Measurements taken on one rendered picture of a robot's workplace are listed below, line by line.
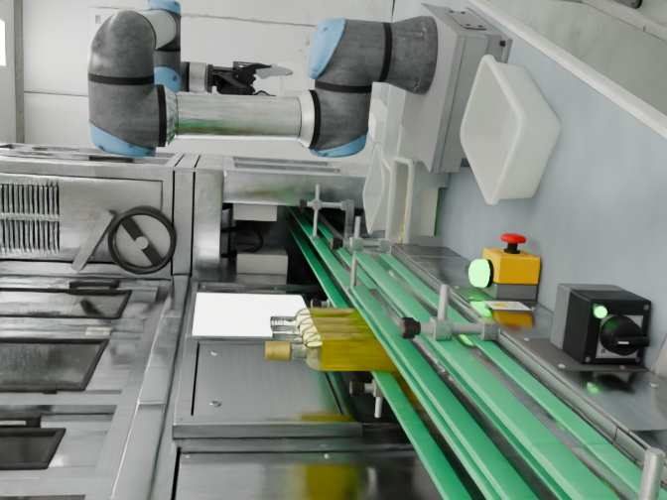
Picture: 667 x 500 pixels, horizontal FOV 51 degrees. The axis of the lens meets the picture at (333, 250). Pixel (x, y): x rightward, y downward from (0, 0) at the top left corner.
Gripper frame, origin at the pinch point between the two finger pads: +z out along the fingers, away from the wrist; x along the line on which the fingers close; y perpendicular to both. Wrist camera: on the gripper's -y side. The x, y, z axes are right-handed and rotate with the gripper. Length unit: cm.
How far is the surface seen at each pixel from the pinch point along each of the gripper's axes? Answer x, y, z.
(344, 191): 46, 37, 26
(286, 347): 24, -75, -3
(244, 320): 56, -24, -8
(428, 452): 18, -106, 14
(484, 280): 2, -85, 26
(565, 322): -7, -108, 26
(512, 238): -4, -82, 30
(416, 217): 16, -39, 28
